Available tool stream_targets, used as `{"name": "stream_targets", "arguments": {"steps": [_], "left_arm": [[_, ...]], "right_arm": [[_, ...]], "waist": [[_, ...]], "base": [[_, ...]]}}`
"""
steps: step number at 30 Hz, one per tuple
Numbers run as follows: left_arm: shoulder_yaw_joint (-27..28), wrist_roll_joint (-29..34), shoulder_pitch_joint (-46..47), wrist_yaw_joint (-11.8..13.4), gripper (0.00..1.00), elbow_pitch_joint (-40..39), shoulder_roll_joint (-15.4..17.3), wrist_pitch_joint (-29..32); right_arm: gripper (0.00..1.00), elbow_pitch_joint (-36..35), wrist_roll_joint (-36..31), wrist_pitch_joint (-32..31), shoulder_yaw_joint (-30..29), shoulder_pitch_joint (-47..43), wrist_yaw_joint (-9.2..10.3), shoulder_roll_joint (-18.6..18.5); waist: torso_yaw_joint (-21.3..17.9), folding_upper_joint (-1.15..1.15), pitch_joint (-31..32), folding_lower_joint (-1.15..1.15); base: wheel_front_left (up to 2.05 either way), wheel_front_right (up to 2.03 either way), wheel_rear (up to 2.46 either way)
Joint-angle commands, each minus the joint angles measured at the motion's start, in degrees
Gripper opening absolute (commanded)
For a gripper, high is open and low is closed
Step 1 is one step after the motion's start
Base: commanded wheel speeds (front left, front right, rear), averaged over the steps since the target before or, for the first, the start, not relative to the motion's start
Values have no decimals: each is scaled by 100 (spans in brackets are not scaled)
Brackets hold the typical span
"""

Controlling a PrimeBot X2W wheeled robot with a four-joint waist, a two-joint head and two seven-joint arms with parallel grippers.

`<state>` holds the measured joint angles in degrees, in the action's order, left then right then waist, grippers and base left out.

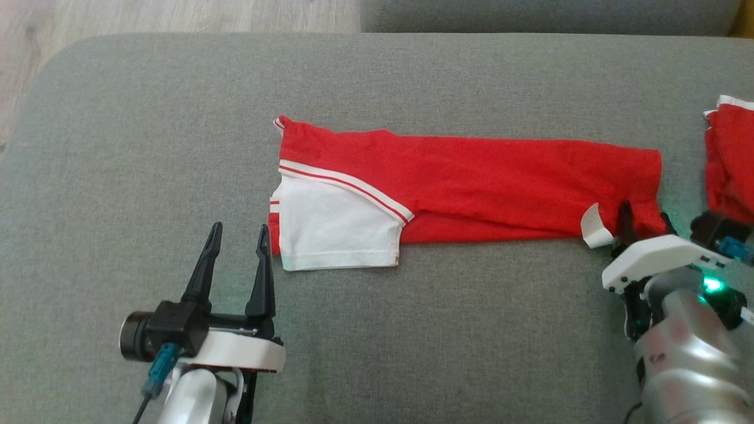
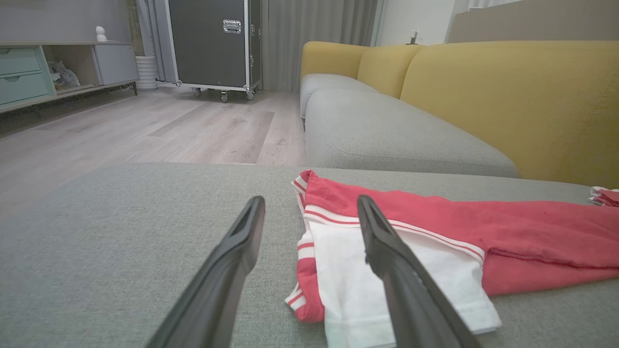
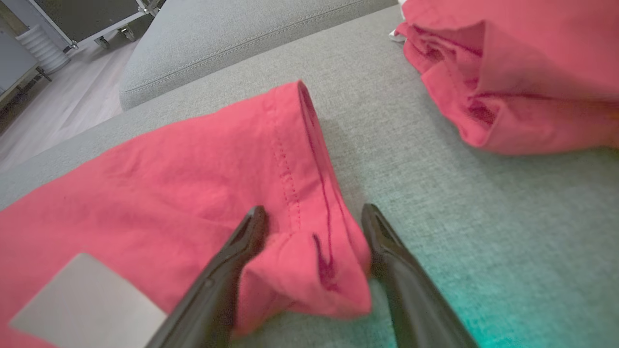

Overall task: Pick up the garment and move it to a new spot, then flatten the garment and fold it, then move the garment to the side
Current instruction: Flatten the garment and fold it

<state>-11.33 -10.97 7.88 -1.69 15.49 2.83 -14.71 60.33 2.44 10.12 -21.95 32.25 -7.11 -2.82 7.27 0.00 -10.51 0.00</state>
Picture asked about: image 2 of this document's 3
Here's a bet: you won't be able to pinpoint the grey curtain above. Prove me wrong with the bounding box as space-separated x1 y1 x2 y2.
135 0 379 92

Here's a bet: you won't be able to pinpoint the long grey TV cabinet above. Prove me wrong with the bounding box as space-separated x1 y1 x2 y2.
0 41 140 114

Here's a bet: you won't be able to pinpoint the narrow yellow sofa backrest cushion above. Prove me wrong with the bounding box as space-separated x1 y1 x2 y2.
357 44 424 100

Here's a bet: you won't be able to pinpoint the wide grey sofa seat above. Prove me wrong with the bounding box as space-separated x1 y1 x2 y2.
0 163 619 348

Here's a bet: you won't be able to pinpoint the yellow sofa armrest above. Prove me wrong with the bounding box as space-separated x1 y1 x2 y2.
300 41 369 80

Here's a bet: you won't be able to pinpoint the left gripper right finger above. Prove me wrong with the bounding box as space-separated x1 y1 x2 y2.
357 195 482 348

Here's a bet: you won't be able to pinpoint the white ribbed plant pot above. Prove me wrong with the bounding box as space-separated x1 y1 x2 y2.
135 56 158 91

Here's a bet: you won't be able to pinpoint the large yellow sofa backrest cushion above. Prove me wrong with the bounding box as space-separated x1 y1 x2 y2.
400 41 619 189

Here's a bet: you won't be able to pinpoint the crumpled bag inside cabinet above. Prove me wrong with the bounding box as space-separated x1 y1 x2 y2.
47 60 80 90

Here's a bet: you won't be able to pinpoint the black flight case on wheels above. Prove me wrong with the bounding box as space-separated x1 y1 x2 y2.
167 0 263 103

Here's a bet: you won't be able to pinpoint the mint green drawer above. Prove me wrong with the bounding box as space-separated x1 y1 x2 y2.
0 47 43 76
0 72 51 104

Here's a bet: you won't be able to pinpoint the white cabinet door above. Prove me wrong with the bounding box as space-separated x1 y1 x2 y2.
93 44 139 86

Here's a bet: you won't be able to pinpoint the green potted tree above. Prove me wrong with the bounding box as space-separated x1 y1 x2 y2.
127 0 146 57

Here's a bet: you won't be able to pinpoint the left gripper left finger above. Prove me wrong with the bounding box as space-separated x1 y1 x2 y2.
145 195 265 348

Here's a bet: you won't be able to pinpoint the grey sofa seat cushion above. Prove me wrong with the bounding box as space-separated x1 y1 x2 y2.
305 88 520 178
300 73 378 119

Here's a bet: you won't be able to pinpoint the red jersey with white sleeves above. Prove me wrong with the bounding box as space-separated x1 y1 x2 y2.
284 169 619 348

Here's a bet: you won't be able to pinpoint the red shorts with white stripes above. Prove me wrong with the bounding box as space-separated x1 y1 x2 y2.
588 186 619 208

